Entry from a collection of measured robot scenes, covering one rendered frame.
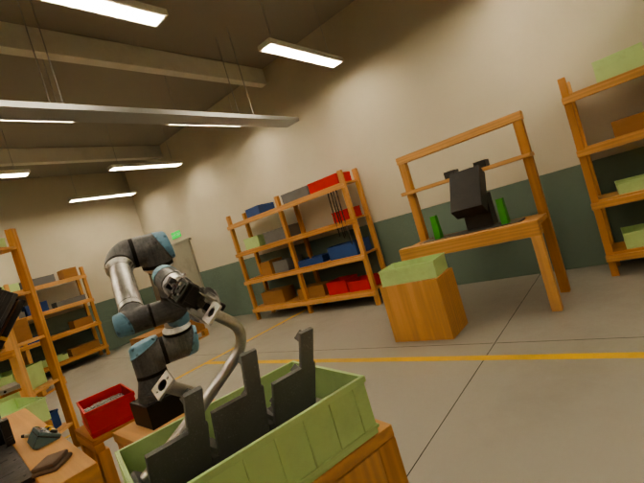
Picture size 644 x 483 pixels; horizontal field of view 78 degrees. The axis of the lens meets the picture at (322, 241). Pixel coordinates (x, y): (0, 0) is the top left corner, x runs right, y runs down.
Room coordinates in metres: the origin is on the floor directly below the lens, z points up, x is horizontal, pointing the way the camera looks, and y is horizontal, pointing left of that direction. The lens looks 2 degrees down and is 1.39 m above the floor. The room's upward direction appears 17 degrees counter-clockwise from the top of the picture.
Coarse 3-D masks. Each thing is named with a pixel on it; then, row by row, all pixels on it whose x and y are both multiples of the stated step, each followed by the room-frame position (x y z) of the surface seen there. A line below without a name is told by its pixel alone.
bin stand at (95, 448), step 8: (80, 432) 1.87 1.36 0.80; (88, 432) 1.83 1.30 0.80; (112, 432) 1.76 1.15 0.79; (80, 440) 1.87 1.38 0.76; (88, 440) 1.75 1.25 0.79; (96, 440) 1.71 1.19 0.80; (104, 440) 1.73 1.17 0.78; (88, 448) 1.92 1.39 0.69; (96, 448) 1.70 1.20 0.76; (104, 448) 1.73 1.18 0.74; (96, 456) 1.74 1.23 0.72; (104, 456) 1.72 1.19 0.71; (104, 464) 1.72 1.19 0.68; (112, 464) 1.74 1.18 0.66; (104, 472) 1.71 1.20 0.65; (112, 472) 1.73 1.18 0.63; (104, 480) 1.72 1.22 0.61; (112, 480) 1.72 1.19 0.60
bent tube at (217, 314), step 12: (216, 312) 1.00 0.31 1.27; (228, 324) 1.03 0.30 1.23; (240, 324) 1.06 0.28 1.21; (240, 336) 1.07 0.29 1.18; (240, 348) 1.07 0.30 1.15; (228, 360) 1.07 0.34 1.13; (228, 372) 1.06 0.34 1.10; (216, 384) 1.05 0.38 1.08; (204, 396) 1.04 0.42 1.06; (204, 408) 1.03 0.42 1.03
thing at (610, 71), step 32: (608, 64) 4.00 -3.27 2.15; (640, 64) 3.84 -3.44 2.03; (576, 96) 4.13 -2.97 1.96; (576, 128) 4.21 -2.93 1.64; (640, 128) 3.96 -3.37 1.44; (640, 192) 3.98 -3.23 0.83; (608, 224) 4.54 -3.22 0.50; (640, 224) 4.37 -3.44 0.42; (608, 256) 4.20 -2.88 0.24; (640, 256) 4.03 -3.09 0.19
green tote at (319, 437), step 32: (320, 384) 1.31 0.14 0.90; (352, 384) 1.09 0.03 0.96; (320, 416) 1.03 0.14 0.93; (352, 416) 1.08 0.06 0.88; (128, 448) 1.12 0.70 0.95; (256, 448) 0.92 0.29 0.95; (288, 448) 0.96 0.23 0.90; (320, 448) 1.01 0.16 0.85; (352, 448) 1.06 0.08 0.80; (128, 480) 0.92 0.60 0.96; (192, 480) 0.84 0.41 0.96; (224, 480) 0.87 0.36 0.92; (256, 480) 0.91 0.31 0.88; (288, 480) 0.95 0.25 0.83
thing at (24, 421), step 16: (16, 416) 2.14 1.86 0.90; (32, 416) 2.04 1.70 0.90; (16, 432) 1.82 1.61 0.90; (16, 448) 1.59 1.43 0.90; (32, 448) 1.53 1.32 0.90; (48, 448) 1.48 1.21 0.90; (64, 448) 1.43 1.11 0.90; (32, 464) 1.37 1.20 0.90; (64, 464) 1.29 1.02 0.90; (80, 464) 1.25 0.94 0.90; (96, 464) 1.22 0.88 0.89; (48, 480) 1.20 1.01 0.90; (64, 480) 1.17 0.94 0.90; (80, 480) 1.19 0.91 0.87; (96, 480) 1.21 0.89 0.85
